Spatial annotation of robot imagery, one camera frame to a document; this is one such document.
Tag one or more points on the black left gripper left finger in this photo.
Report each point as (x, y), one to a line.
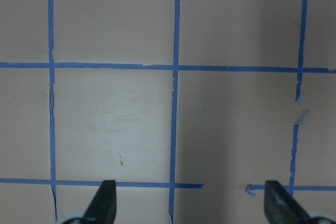
(103, 207)

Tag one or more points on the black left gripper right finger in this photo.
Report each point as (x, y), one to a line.
(280, 207)

